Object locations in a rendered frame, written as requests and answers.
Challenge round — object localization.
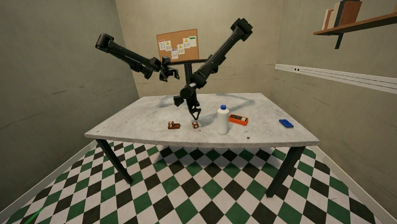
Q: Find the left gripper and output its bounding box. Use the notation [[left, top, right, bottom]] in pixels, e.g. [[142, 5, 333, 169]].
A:
[[187, 93, 201, 120]]

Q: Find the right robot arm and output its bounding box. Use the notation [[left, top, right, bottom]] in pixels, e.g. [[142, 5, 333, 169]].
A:
[[95, 33, 171, 78]]

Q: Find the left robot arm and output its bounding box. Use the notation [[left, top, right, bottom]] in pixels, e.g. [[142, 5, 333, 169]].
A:
[[173, 18, 253, 107]]

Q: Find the white bottle with blue cap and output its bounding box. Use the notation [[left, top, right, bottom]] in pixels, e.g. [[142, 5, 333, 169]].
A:
[[217, 105, 229, 135]]

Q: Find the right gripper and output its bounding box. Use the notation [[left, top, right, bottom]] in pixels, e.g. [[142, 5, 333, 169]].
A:
[[159, 68, 180, 82]]

